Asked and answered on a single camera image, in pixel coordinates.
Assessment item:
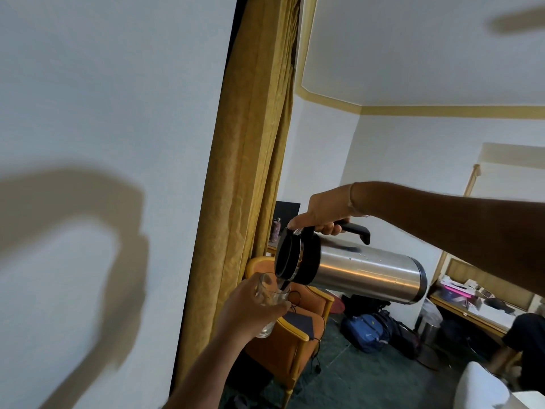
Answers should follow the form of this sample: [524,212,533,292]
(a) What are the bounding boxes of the person's left hand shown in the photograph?
[214,272,293,344]

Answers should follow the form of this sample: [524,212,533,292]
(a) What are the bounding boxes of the person's right hand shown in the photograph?
[287,183,370,236]

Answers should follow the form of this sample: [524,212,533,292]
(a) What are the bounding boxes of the clear drinking glass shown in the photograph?
[254,272,292,340]

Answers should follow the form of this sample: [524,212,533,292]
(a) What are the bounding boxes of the steel flask with black lid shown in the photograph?
[274,220,428,306]

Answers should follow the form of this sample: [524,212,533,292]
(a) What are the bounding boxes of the person's right forearm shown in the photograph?
[350,181,545,297]

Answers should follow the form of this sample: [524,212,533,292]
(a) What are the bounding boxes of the person's left forearm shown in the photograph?
[163,331,249,409]

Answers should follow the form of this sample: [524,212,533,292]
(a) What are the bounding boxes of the black monitor screen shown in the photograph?
[272,201,301,236]

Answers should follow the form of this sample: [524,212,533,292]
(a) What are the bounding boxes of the orange armchair with yellow trim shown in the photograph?
[244,256,336,408]

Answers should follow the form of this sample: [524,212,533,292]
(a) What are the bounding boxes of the dark flat pouch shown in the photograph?
[282,310,327,341]

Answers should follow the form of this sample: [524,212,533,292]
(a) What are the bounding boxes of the golden yellow curtain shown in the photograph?
[171,0,301,393]

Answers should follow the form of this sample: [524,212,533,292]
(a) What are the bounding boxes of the large black bag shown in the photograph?
[342,293,391,318]

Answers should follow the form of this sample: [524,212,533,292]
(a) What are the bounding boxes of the blue backpack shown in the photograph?
[340,314,391,354]

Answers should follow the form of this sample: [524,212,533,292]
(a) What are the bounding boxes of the small black bag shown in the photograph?
[374,310,421,359]

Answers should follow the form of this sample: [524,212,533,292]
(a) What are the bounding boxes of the pink box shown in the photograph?
[440,279,474,301]

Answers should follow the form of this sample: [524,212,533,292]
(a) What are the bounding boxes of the steel trash bin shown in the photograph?
[414,299,445,368]

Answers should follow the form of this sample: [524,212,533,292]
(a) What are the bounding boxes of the wooden desk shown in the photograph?
[427,289,545,342]

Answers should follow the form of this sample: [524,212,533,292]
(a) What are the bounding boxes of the white bed mattress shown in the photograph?
[452,361,545,409]

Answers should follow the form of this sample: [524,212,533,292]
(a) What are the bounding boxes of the black cable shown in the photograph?
[309,336,323,376]

